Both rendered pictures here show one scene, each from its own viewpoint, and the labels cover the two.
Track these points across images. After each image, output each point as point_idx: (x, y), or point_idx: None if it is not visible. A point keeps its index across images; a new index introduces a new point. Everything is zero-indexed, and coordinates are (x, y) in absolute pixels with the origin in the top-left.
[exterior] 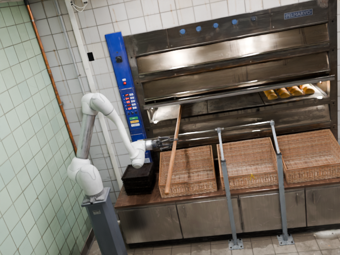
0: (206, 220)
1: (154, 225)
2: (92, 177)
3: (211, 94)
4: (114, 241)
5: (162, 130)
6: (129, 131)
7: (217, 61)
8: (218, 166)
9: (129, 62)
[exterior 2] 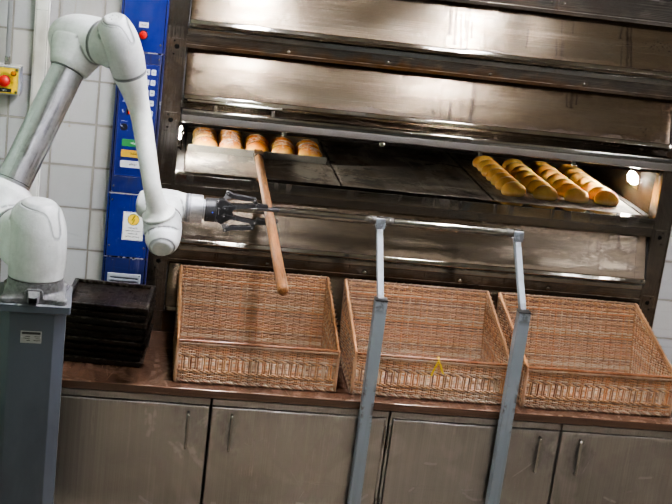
0: (283, 474)
1: (126, 462)
2: (53, 230)
3: (376, 128)
4: (48, 442)
5: None
6: (109, 181)
7: (411, 47)
8: None
9: None
